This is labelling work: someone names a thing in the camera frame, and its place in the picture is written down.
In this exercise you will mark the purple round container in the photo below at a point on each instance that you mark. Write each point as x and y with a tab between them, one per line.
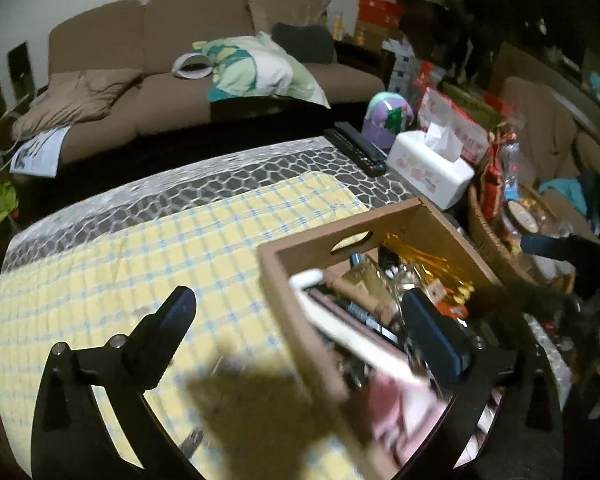
387	115

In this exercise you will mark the black cushion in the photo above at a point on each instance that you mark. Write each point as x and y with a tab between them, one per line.
307	44

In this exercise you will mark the white printed paper sheet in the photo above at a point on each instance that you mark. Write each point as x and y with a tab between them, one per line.
39	157

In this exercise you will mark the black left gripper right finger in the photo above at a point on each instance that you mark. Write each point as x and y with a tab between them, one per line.
453	351

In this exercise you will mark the red gift box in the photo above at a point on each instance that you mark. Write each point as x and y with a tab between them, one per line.
381	16

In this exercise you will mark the brown cardboard box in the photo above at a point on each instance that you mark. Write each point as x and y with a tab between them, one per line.
292	263

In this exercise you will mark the black remote control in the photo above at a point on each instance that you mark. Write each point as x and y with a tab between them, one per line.
365	155

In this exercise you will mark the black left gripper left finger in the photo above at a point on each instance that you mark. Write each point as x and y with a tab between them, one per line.
139	360

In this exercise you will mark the white tissue box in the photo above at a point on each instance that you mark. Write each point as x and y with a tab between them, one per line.
430	161

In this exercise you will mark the yellow blue plaid cloth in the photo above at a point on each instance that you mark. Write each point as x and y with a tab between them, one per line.
91	292

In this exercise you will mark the brown sofa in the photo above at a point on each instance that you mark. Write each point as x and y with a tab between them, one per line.
136	68

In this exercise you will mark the brown folded blanket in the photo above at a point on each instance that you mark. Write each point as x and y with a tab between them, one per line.
75	97

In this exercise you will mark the wicker basket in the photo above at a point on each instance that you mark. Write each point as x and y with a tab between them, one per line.
508	267

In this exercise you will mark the green white patterned pillow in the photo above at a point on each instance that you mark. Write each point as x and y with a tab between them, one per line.
248	67

